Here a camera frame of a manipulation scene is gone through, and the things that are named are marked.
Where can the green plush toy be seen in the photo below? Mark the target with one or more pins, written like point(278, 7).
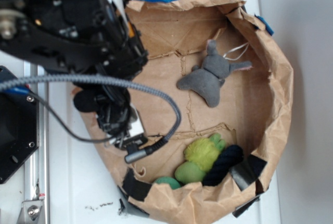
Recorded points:
point(200, 155)

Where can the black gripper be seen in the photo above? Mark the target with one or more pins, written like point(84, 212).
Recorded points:
point(114, 113)

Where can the gray plush elephant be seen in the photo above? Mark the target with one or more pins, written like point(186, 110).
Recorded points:
point(208, 79)

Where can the metal corner bracket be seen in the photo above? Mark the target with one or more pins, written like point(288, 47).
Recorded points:
point(32, 212)

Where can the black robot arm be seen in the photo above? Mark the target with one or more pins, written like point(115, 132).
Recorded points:
point(73, 36)

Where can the aluminium extrusion rail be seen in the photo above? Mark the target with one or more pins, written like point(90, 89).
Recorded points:
point(36, 168)

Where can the white plastic tray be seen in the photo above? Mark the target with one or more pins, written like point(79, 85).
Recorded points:
point(81, 189)

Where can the dark navy rope toy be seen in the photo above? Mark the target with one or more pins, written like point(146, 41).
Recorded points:
point(230, 157)

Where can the brown paper bag bin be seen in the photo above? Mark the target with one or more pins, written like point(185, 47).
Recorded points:
point(254, 110)

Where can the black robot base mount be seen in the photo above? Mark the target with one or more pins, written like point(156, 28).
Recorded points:
point(18, 129)

